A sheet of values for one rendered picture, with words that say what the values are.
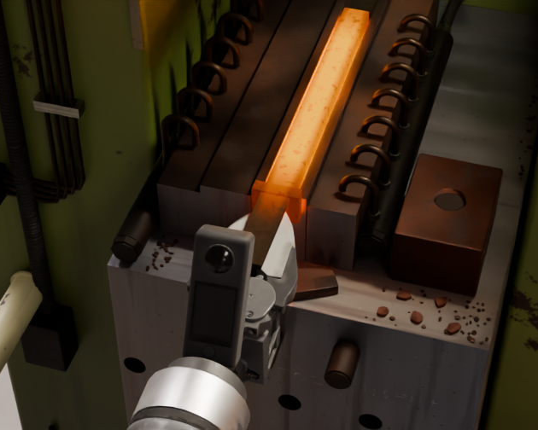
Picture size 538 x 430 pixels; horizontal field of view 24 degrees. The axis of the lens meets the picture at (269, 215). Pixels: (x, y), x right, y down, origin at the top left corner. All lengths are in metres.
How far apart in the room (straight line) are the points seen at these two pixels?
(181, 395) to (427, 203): 0.34
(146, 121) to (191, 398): 0.46
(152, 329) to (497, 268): 0.35
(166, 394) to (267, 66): 0.47
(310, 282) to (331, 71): 0.24
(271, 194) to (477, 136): 0.31
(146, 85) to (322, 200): 0.26
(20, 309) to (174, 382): 0.61
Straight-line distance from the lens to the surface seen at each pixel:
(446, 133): 1.38
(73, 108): 1.37
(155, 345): 1.30
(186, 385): 0.99
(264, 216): 1.13
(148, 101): 1.35
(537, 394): 1.52
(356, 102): 1.29
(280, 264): 1.10
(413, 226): 1.18
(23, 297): 1.59
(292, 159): 1.20
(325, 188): 1.19
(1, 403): 2.31
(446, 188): 1.22
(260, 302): 1.07
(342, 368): 1.18
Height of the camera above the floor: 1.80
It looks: 44 degrees down
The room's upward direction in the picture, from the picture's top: straight up
